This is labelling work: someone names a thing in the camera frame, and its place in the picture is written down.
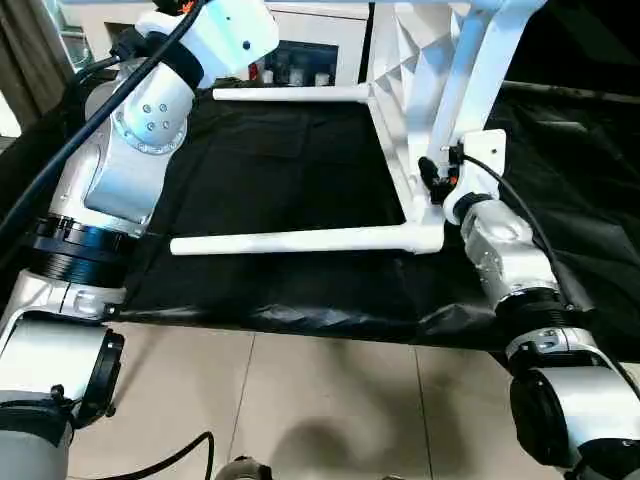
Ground black mat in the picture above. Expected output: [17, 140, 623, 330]
[0, 79, 640, 366]

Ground pale blue translucent container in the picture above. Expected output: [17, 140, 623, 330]
[62, 0, 95, 67]

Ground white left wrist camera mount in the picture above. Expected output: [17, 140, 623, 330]
[134, 0, 281, 82]

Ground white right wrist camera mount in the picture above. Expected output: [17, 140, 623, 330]
[442, 128, 508, 227]

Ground white cabinet with glass doors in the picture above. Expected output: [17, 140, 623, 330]
[59, 0, 375, 87]

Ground black metal rail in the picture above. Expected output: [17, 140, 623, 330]
[503, 79, 640, 105]

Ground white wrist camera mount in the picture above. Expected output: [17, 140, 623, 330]
[442, 128, 508, 227]
[134, 0, 281, 82]

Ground white plastic table top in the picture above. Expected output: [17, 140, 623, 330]
[367, 0, 549, 256]

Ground thin black floor cable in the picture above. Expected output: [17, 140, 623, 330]
[67, 431, 216, 480]

